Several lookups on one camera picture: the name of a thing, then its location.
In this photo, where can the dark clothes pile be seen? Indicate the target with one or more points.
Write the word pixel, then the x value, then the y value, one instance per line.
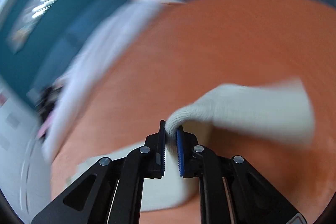
pixel 45 107

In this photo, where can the white pink duvet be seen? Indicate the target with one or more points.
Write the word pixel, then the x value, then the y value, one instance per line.
pixel 104 46

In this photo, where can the cream knitted sweater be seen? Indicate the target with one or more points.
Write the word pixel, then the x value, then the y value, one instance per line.
pixel 280 112

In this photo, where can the orange plush bed blanket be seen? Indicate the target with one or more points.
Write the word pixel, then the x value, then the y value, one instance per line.
pixel 194 47

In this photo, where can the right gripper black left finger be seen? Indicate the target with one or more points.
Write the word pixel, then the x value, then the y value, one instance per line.
pixel 110 191

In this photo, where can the white wardrobe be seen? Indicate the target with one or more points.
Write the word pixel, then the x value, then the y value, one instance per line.
pixel 25 176

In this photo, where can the teal upholstered headboard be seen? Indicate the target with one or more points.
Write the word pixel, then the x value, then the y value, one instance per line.
pixel 52 44

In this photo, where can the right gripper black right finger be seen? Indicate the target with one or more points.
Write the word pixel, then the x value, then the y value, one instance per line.
pixel 231 190

